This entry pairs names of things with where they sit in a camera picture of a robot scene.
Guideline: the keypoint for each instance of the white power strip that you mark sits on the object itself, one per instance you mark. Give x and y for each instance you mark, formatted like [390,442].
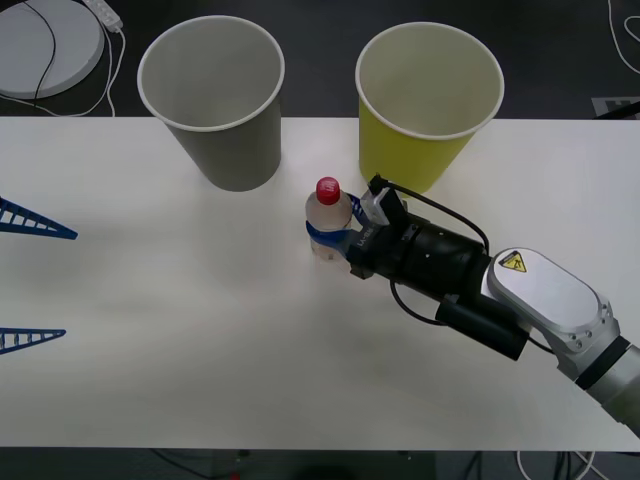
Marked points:
[107,14]

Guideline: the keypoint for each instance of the white round floor disc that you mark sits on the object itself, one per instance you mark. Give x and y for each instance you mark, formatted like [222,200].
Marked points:
[75,45]

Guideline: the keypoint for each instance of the grey plastic waste bin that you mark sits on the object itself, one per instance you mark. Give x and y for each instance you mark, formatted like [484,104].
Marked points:
[235,155]

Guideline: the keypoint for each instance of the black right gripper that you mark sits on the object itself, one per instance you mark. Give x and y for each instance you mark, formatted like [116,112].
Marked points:
[377,255]

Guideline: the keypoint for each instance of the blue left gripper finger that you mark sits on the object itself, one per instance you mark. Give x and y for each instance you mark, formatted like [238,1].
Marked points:
[50,332]
[59,231]

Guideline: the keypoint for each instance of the yellow-green plastic waste bin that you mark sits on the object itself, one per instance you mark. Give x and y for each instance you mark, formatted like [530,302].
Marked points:
[400,160]

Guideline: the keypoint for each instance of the clear bottle with red cap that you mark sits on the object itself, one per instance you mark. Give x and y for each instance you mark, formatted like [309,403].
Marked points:
[327,212]

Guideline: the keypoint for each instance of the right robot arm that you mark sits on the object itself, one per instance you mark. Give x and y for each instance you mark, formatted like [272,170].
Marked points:
[545,290]

